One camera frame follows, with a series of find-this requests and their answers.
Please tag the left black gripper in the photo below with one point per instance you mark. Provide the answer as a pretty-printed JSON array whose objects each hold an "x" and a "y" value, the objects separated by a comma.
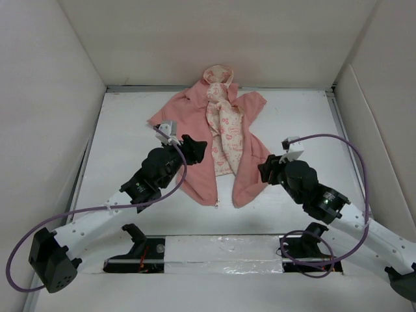
[{"x": 192, "y": 150}]

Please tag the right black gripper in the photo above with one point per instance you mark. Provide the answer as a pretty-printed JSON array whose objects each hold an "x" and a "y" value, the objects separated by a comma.
[{"x": 270, "y": 168}]

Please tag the pink hooded jacket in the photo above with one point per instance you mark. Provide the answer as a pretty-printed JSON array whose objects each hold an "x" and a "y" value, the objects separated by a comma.
[{"x": 212, "y": 111}]

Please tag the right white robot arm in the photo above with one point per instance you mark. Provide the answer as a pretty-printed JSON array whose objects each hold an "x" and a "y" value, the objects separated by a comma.
[{"x": 382, "y": 249}]

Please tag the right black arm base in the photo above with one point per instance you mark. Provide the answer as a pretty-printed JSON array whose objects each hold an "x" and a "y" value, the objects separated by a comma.
[{"x": 305, "y": 247}]

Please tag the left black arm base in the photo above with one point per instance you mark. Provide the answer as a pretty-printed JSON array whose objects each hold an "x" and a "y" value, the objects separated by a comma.
[{"x": 146, "y": 256}]

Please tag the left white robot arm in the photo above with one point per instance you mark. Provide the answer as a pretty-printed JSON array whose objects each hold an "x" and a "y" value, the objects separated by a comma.
[{"x": 55, "y": 255}]

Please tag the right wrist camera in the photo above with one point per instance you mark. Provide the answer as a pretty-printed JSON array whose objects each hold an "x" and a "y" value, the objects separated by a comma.
[{"x": 293, "y": 149}]

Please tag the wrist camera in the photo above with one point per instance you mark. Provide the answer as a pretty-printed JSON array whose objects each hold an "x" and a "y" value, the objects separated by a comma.
[
  {"x": 166, "y": 132},
  {"x": 293, "y": 149}
]

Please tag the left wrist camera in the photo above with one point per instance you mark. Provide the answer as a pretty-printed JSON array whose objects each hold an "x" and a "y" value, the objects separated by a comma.
[{"x": 166, "y": 132}]

